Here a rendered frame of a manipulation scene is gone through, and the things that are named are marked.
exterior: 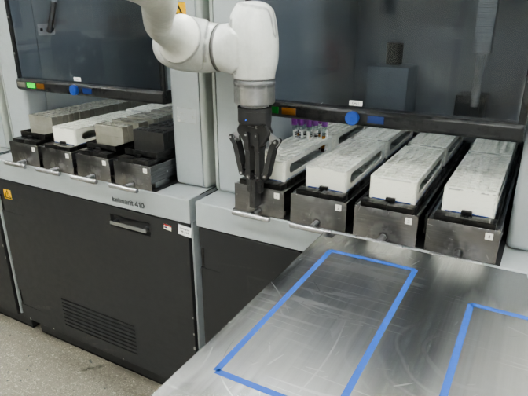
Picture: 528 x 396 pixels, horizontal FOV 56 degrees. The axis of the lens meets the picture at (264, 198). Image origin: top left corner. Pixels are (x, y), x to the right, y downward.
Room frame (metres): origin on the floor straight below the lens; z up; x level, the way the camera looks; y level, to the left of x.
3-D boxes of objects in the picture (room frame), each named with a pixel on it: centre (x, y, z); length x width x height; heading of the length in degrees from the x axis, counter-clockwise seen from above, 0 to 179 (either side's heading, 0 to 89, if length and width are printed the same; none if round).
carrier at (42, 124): (1.61, 0.72, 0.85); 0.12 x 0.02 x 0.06; 61
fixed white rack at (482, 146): (1.32, -0.63, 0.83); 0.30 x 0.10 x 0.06; 151
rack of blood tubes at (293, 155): (1.27, -0.08, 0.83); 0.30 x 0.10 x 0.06; 150
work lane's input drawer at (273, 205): (1.39, -0.14, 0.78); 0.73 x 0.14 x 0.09; 151
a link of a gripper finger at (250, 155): (1.10, 0.03, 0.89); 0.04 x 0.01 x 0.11; 151
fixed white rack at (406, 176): (1.12, -0.34, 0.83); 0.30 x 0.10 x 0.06; 151
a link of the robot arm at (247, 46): (1.10, 0.03, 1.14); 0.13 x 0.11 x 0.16; 64
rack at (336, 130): (1.54, -0.23, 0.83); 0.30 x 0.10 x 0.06; 151
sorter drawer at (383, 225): (1.24, -0.41, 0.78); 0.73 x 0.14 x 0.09; 151
